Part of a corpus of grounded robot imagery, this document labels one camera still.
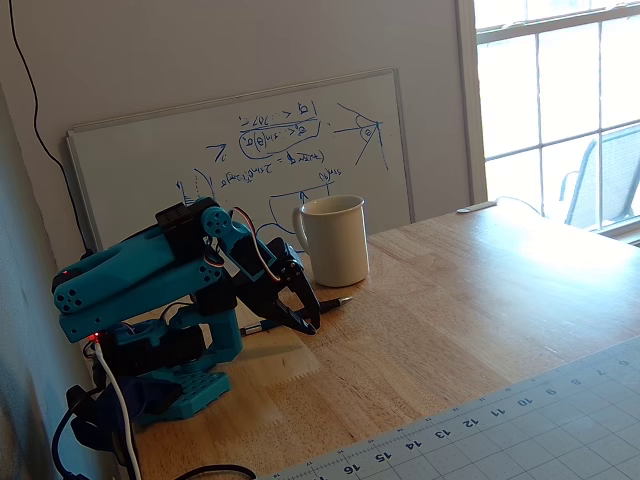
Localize grey gridded cutting mat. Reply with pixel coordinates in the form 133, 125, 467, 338
259, 335, 640, 480

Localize dark pen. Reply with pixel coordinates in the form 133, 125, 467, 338
239, 295, 354, 335

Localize small white flat strip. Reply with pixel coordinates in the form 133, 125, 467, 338
455, 200, 498, 215

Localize dark blue table clamp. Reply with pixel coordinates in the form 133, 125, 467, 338
68, 375, 182, 451

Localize white framed window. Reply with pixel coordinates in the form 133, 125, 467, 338
455, 0, 640, 247

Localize grey patio chair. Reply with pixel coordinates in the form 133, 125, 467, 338
558, 123, 640, 232

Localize white usb cable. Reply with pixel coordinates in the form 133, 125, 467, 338
93, 343, 144, 480

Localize whiteboard with blue writing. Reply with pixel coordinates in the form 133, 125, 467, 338
66, 68, 415, 254

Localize thick black cable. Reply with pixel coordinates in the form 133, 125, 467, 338
51, 383, 257, 480

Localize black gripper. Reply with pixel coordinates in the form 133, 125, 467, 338
234, 237, 322, 336

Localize thin black wall cable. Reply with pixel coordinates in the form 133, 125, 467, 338
8, 0, 97, 259

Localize white ceramic mug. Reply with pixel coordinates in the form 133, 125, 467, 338
291, 194, 371, 289

